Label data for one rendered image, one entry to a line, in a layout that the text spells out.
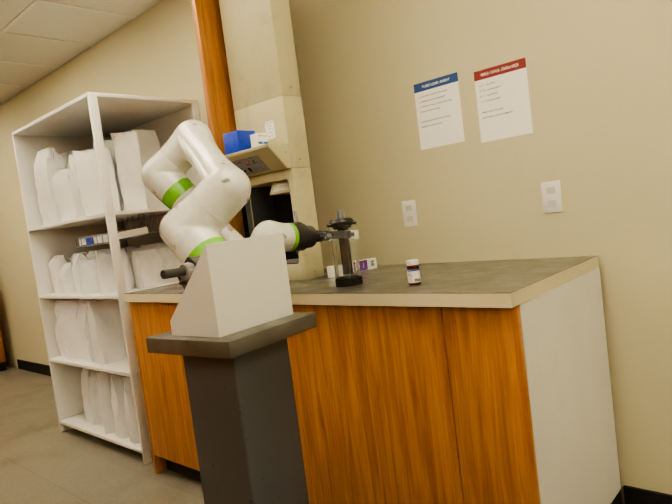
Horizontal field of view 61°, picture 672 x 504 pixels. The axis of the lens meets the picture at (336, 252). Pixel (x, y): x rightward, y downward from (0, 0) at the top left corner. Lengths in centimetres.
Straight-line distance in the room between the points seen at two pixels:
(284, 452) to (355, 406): 46
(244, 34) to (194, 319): 150
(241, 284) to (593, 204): 130
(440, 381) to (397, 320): 22
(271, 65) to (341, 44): 45
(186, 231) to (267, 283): 26
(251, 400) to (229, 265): 34
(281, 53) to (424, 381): 144
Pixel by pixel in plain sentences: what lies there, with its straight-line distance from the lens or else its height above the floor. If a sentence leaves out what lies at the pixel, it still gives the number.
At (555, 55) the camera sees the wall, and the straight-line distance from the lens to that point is 227.
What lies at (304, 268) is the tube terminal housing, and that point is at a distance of 239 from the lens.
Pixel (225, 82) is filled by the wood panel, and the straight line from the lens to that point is 274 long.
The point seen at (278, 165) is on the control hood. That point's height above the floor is 143.
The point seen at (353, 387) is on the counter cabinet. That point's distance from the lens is 197.
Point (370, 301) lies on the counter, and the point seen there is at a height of 91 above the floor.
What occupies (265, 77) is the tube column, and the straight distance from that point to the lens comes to 251.
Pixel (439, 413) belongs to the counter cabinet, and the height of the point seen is 57.
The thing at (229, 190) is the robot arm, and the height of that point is 130.
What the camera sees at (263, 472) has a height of 57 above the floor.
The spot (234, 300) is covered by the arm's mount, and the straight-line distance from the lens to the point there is 143.
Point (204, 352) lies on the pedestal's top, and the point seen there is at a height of 91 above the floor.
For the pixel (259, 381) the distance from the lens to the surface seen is 150.
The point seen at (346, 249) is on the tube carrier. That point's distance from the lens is 200.
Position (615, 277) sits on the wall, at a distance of 221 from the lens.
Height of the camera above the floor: 120
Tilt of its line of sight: 4 degrees down
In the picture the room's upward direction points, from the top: 7 degrees counter-clockwise
